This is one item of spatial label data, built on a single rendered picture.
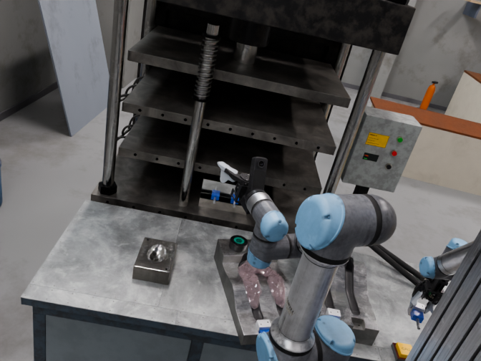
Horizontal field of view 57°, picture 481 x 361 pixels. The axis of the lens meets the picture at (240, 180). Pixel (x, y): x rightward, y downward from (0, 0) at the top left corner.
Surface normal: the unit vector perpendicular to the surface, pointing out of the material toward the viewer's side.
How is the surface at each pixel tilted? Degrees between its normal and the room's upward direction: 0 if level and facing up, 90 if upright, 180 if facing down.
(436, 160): 90
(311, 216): 82
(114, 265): 0
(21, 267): 0
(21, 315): 0
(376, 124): 90
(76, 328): 90
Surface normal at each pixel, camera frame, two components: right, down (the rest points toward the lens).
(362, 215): 0.37, -0.23
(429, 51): -0.11, 0.46
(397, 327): 0.21, -0.86
